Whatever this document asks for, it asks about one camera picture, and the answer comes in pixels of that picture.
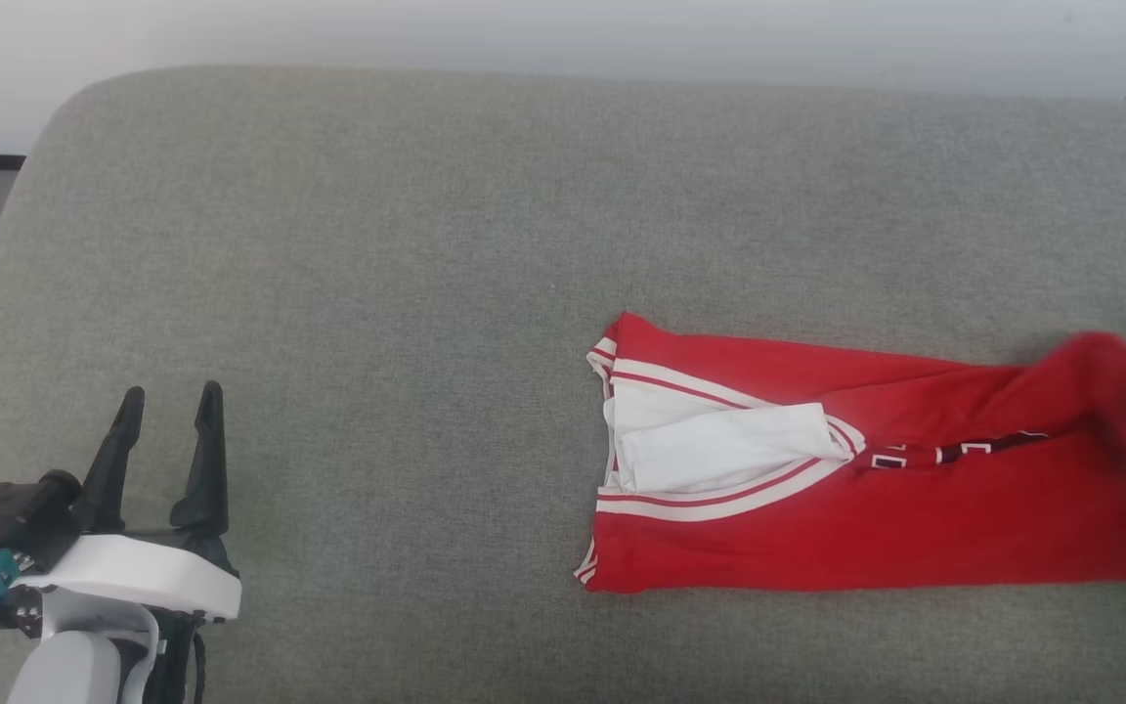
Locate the red white basketball jersey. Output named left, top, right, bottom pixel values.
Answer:
left=573, top=312, right=1126, bottom=595

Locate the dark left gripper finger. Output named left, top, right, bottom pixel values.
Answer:
left=168, top=380, right=231, bottom=539
left=70, top=385, right=147, bottom=536

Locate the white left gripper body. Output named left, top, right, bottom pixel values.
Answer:
left=14, top=532, right=243, bottom=624

